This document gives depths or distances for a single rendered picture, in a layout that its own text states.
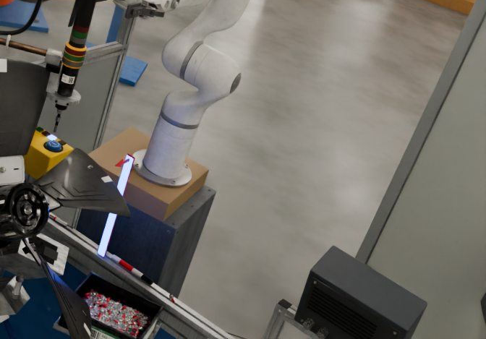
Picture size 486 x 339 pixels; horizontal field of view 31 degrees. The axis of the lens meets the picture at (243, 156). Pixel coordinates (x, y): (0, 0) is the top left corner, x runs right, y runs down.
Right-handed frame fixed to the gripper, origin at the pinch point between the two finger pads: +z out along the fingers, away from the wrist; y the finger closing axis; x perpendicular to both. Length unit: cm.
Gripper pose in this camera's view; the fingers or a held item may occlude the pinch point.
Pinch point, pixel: (115, 2)
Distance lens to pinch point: 192.0
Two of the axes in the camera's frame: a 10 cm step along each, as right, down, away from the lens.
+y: -8.1, -4.7, 3.4
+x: 3.0, -8.4, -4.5
